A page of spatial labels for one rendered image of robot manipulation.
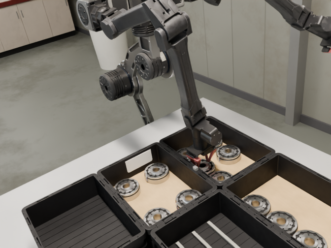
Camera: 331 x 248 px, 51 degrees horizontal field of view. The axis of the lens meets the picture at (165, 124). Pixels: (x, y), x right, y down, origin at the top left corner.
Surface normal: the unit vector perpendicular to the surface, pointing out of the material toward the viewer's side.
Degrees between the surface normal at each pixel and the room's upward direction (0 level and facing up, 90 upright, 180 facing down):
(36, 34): 90
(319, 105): 90
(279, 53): 90
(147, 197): 0
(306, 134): 0
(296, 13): 87
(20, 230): 0
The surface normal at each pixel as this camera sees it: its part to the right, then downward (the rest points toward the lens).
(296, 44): -0.80, 0.40
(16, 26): 0.59, 0.36
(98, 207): -0.13, -0.84
